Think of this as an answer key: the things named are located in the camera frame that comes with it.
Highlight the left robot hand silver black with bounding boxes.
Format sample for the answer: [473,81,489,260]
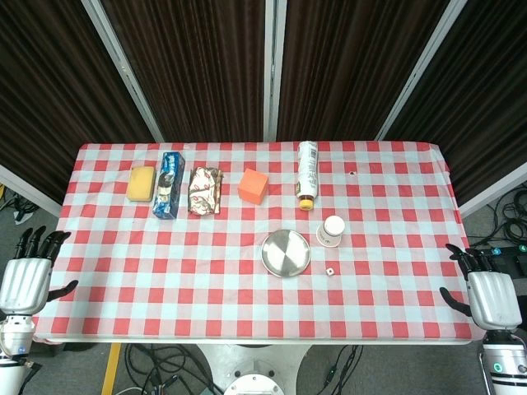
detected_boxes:
[0,225,79,317]

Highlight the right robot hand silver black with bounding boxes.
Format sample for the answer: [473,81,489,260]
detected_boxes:
[438,243,524,331]

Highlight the white paper cup blue print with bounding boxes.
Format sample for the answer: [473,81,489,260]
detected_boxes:
[315,215,346,249]

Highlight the blue cookie box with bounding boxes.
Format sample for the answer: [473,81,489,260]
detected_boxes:
[152,151,185,221]

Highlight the orange foam cube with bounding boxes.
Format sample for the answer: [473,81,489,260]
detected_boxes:
[237,167,270,205]

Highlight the black power strip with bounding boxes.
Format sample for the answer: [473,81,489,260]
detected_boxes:
[473,244,527,269]

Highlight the yellow sponge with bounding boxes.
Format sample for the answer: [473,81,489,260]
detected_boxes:
[126,165,156,202]

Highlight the red white checkered tablecloth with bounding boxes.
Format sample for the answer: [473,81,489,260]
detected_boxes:
[31,142,487,345]

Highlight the dark brown partition panel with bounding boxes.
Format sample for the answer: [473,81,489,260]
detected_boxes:
[100,0,268,143]
[386,0,527,206]
[276,0,452,142]
[0,0,156,205]

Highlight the gold foil snack bag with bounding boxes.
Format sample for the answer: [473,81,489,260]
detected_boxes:
[187,165,226,216]

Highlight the round stainless steel plate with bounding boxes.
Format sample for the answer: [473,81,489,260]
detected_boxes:
[260,229,312,278]

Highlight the white bottle yellow cap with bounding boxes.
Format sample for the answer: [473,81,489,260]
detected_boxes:
[296,141,320,211]

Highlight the black floor cable bundle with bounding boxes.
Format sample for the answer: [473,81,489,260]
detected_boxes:
[302,344,366,395]
[0,183,39,225]
[468,191,527,249]
[122,343,226,395]

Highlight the white partition frame post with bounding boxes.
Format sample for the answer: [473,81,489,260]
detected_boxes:
[81,0,166,143]
[263,0,288,142]
[0,164,63,217]
[375,0,469,142]
[459,162,527,218]

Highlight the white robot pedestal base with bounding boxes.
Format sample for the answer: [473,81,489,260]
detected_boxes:
[193,343,319,395]

